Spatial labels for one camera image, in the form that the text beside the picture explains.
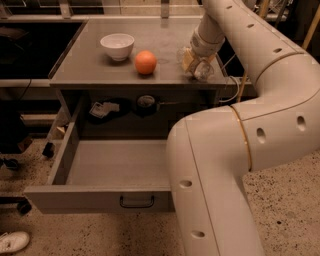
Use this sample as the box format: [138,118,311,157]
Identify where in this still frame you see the black tape roll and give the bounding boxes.
[136,95,158,117]

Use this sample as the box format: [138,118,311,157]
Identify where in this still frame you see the black object with white cards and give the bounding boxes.
[87,98,131,124]

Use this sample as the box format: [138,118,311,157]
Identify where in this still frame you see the clear plastic water bottle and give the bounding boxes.
[177,47,214,82]

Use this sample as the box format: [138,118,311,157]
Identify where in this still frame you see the grey counter cabinet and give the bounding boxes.
[50,18,225,139]

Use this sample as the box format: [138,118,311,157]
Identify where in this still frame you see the white sneaker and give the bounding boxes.
[0,231,30,254]

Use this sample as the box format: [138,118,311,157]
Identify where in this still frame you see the white ceramic bowl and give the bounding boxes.
[100,33,135,61]

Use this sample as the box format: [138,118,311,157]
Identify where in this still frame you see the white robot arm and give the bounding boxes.
[167,0,320,256]

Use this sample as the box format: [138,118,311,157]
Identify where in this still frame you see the grey open top drawer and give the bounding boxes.
[25,97,174,214]

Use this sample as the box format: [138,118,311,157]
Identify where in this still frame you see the black chair caster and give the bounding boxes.
[0,158,19,170]
[17,200,32,215]

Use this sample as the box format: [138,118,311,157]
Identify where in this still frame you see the black chair caster front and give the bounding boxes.
[17,200,32,215]

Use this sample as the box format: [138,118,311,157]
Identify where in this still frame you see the white power cable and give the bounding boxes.
[218,53,242,104]

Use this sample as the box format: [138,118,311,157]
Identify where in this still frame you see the orange ball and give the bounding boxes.
[135,51,157,75]

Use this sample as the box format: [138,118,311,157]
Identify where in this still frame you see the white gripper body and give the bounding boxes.
[190,26,224,57]

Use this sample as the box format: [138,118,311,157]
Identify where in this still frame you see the black drawer handle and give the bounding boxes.
[119,196,155,209]

